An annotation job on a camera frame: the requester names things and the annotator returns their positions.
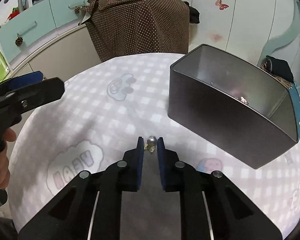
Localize grey metal tin box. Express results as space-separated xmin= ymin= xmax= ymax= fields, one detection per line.
xmin=168 ymin=44 xmax=299 ymax=169

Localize white base cabinet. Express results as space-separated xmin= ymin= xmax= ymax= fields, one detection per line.
xmin=7 ymin=24 xmax=101 ymax=81

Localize red strawberry plush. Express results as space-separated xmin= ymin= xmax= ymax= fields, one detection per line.
xmin=7 ymin=7 xmax=20 ymax=21

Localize teal bunk bed frame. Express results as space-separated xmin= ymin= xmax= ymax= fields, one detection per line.
xmin=257 ymin=0 xmax=300 ymax=68

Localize pink checked tablecloth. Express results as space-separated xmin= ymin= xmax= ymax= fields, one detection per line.
xmin=8 ymin=54 xmax=300 ymax=236

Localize person's left hand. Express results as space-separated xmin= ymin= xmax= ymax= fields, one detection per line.
xmin=0 ymin=128 xmax=17 ymax=190

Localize pink butterfly sticker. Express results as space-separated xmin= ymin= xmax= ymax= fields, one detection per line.
xmin=215 ymin=0 xmax=229 ymax=11

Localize brown dotted cloth cover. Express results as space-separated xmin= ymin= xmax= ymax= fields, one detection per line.
xmin=81 ymin=0 xmax=190 ymax=62

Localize white wardrobe doors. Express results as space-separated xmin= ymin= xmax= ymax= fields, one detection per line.
xmin=183 ymin=0 xmax=294 ymax=64

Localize pine cone ornament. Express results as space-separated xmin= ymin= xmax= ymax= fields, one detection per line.
xmin=15 ymin=36 xmax=23 ymax=47
xmin=74 ymin=6 xmax=81 ymax=14

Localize folded dark clothes stack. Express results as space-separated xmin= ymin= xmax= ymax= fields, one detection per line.
xmin=261 ymin=55 xmax=294 ymax=89

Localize silver chain necklace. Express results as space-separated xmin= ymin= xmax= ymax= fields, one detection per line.
xmin=142 ymin=135 xmax=158 ymax=155

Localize teal drawer cabinet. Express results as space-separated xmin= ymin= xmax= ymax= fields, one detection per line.
xmin=0 ymin=0 xmax=88 ymax=66

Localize pine cone ornament right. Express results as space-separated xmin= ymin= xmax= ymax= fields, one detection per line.
xmin=74 ymin=6 xmax=81 ymax=14

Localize pine cone ornament left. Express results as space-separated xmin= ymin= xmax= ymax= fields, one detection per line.
xmin=15 ymin=36 xmax=23 ymax=47

